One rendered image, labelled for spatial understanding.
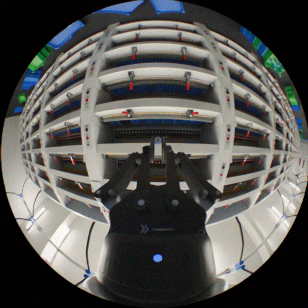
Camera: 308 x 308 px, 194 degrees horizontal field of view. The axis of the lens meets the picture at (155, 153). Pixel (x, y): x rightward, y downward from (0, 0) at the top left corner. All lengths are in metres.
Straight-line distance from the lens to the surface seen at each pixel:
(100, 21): 1.14
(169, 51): 0.63
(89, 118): 0.50
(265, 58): 0.92
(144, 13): 1.07
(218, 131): 0.49
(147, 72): 0.49
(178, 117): 0.43
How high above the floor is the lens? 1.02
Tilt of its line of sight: 14 degrees up
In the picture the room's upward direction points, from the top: 180 degrees clockwise
